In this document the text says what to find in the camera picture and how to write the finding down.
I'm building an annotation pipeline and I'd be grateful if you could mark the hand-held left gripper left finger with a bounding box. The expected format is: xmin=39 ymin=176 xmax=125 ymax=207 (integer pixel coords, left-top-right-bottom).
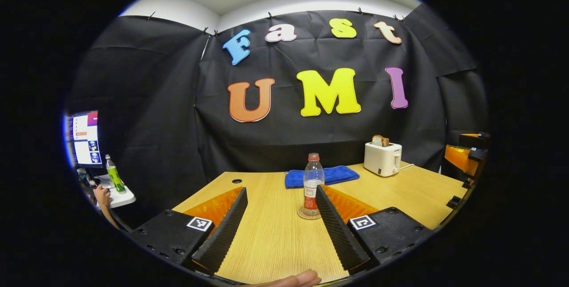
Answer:
xmin=131 ymin=187 xmax=248 ymax=276

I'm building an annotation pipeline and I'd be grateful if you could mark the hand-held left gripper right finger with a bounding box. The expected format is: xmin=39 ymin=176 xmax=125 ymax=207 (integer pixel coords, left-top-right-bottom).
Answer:
xmin=315 ymin=184 xmax=434 ymax=274

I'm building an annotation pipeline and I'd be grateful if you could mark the round wooden coaster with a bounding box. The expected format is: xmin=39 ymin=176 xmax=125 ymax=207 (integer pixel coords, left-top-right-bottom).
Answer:
xmin=297 ymin=207 xmax=323 ymax=220

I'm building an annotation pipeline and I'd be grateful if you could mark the clear plastic water bottle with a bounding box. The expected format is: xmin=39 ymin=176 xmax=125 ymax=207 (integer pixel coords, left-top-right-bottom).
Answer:
xmin=303 ymin=153 xmax=325 ymax=217

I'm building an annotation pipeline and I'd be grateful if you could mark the green drink bottle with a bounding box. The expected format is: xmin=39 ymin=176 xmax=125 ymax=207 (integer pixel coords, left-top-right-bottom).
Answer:
xmin=105 ymin=154 xmax=126 ymax=193

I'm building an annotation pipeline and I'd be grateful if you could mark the blue folded towel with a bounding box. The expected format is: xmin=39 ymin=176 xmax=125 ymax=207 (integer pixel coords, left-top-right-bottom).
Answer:
xmin=284 ymin=166 xmax=361 ymax=189

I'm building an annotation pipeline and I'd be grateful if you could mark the white toaster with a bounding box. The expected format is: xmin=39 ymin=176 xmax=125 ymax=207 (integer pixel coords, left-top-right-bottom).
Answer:
xmin=364 ymin=142 xmax=403 ymax=177

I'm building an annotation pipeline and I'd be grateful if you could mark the white side table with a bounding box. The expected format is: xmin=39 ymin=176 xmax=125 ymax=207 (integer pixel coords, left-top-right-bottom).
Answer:
xmin=91 ymin=174 xmax=136 ymax=209

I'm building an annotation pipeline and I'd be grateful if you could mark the black backdrop cloth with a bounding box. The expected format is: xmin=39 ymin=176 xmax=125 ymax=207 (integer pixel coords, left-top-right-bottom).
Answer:
xmin=67 ymin=9 xmax=489 ymax=216

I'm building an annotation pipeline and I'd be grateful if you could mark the computer monitor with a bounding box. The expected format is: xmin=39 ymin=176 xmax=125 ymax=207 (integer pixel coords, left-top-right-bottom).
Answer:
xmin=66 ymin=110 xmax=103 ymax=168

